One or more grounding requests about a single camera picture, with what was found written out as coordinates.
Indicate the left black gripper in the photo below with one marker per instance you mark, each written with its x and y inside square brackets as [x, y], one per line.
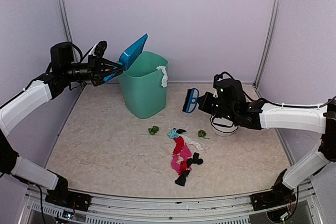
[96, 68]

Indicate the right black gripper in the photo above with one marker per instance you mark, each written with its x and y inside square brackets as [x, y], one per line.
[204, 105]

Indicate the blue hand brush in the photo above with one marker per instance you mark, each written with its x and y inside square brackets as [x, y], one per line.
[191, 100]

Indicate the blue dustpan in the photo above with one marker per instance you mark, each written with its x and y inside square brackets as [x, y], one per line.
[128, 57]

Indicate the teal plastic waste bin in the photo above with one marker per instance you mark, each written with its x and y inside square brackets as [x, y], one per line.
[141, 85]

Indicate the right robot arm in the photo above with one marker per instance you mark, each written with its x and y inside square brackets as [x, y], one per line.
[229, 102]

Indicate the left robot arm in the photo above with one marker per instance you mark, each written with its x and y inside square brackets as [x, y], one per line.
[68, 65]

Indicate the white fluted bowl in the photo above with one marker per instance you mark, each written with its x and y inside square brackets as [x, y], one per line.
[222, 126]

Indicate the green paper scrap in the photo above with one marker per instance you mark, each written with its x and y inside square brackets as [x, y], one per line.
[202, 134]
[153, 130]

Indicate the light blue paper scrap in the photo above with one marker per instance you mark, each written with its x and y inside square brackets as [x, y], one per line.
[173, 134]

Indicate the red paper scrap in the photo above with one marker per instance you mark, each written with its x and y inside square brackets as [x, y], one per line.
[179, 144]

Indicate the white scrap front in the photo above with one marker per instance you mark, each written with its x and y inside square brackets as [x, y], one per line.
[165, 76]

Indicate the black scrap front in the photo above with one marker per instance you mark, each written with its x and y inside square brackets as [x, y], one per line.
[181, 180]

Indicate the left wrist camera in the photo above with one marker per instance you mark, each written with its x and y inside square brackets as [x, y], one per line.
[98, 49]

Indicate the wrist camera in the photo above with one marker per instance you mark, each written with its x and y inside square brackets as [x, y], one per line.
[98, 49]
[221, 83]

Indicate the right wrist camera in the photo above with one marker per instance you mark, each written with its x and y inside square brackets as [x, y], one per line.
[221, 83]

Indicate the left aluminium frame post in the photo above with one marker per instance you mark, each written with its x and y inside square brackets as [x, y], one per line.
[64, 19]

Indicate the aluminium frame post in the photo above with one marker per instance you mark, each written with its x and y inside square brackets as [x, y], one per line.
[64, 19]
[268, 42]

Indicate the front aluminium rail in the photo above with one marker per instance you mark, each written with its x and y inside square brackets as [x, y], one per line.
[241, 208]

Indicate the right aluminium frame post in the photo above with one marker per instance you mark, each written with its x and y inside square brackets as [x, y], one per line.
[268, 42]

